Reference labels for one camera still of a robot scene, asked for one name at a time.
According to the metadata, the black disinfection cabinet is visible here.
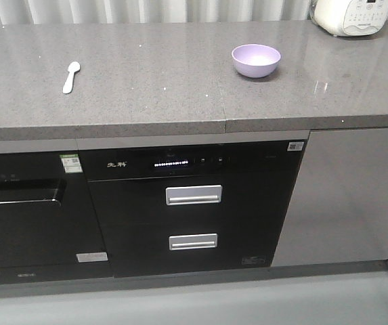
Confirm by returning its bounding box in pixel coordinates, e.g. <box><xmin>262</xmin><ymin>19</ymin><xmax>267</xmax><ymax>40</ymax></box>
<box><xmin>79</xmin><ymin>139</ymin><xmax>305</xmax><ymax>277</ymax></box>

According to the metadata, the upper silver drawer handle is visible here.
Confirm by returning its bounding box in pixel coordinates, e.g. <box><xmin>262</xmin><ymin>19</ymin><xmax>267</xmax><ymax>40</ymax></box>
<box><xmin>165</xmin><ymin>185</ymin><xmax>222</xmax><ymax>206</ymax></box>

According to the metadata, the white rice cooker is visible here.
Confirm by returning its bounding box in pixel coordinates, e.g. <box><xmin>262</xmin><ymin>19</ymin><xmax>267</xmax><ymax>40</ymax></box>
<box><xmin>309</xmin><ymin>0</ymin><xmax>388</xmax><ymax>37</ymax></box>

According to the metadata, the lower silver drawer handle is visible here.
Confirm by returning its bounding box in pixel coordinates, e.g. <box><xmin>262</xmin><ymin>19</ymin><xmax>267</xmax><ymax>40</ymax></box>
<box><xmin>169</xmin><ymin>233</ymin><xmax>218</xmax><ymax>251</ymax></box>

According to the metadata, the grey cabinet door panel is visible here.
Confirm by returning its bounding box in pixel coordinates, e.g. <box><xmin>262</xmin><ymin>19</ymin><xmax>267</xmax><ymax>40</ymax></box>
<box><xmin>273</xmin><ymin>128</ymin><xmax>388</xmax><ymax>266</ymax></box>

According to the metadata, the pale green plastic spoon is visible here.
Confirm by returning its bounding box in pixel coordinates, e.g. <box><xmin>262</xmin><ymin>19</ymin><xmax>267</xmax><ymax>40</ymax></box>
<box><xmin>62</xmin><ymin>61</ymin><xmax>81</xmax><ymax>94</ymax></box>

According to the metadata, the black built-in dishwasher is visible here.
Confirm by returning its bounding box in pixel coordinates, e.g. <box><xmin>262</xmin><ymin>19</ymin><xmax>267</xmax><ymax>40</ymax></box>
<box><xmin>0</xmin><ymin>151</ymin><xmax>112</xmax><ymax>284</ymax></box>

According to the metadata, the silver drawer handle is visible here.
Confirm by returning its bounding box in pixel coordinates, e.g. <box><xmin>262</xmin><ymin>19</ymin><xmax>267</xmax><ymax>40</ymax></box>
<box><xmin>169</xmin><ymin>233</ymin><xmax>218</xmax><ymax>251</ymax></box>
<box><xmin>165</xmin><ymin>185</ymin><xmax>222</xmax><ymax>206</ymax></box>

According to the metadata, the purple plastic bowl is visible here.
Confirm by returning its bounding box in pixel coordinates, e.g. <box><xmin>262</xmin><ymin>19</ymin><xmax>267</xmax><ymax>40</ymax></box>
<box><xmin>232</xmin><ymin>44</ymin><xmax>281</xmax><ymax>79</ymax></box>

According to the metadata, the white curtain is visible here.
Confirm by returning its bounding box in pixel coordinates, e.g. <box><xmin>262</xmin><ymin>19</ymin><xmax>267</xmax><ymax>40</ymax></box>
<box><xmin>0</xmin><ymin>0</ymin><xmax>311</xmax><ymax>25</ymax></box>

